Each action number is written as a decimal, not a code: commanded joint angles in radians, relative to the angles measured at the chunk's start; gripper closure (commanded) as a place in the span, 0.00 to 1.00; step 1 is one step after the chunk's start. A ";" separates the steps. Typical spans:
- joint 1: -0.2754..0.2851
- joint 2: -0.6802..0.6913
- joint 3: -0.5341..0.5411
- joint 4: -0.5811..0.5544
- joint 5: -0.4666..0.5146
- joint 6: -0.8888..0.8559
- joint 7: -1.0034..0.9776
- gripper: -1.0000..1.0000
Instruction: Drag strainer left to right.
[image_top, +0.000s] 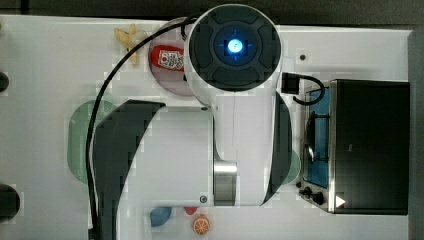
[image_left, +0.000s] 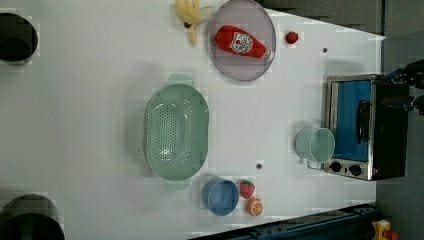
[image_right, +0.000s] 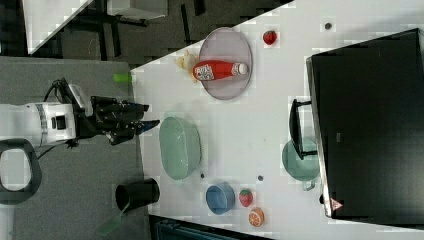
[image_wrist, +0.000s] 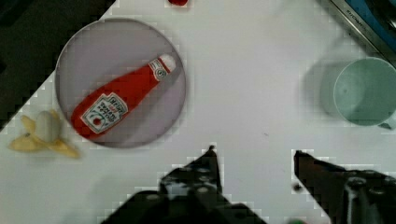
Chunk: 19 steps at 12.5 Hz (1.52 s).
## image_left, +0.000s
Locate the green plastic strainer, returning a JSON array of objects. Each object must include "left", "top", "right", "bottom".
[{"left": 145, "top": 74, "right": 209, "bottom": 191}]

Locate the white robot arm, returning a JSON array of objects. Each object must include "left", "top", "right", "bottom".
[{"left": 382, "top": 60, "right": 424, "bottom": 115}]

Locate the blue plastic bowl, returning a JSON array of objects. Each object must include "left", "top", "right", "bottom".
[{"left": 202, "top": 177, "right": 239, "bottom": 216}]

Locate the plush strawberry toy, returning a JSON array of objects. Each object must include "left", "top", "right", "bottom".
[{"left": 239, "top": 180, "right": 256, "bottom": 199}]

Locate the red plush ketchup bottle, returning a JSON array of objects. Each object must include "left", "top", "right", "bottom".
[{"left": 215, "top": 25, "right": 274, "bottom": 61}]

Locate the light green mug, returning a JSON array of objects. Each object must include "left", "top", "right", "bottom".
[{"left": 295, "top": 127, "right": 335, "bottom": 170}]

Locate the plush peeled banana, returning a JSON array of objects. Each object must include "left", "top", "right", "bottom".
[{"left": 175, "top": 0, "right": 214, "bottom": 46}]

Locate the grey round plate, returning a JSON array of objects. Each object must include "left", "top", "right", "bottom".
[{"left": 210, "top": 0, "right": 276, "bottom": 81}]

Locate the small red strawberry toy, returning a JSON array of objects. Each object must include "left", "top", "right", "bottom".
[{"left": 285, "top": 32, "right": 299, "bottom": 44}]

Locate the black silver toaster oven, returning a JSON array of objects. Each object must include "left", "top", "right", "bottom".
[{"left": 324, "top": 74, "right": 409, "bottom": 181}]

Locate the yellow emergency stop box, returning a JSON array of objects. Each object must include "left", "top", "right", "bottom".
[{"left": 372, "top": 220, "right": 399, "bottom": 240}]

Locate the blue metal table frame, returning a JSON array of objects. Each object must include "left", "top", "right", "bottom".
[{"left": 190, "top": 204, "right": 381, "bottom": 240}]

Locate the black round post lower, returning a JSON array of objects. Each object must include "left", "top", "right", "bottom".
[{"left": 0, "top": 194, "right": 65, "bottom": 240}]

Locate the black round post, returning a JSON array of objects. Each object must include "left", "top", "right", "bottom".
[
  {"left": 0, "top": 194, "right": 65, "bottom": 240},
  {"left": 0, "top": 13, "right": 38, "bottom": 65}
]

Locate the black round post upper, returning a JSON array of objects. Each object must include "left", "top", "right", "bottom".
[{"left": 0, "top": 13, "right": 38, "bottom": 65}]

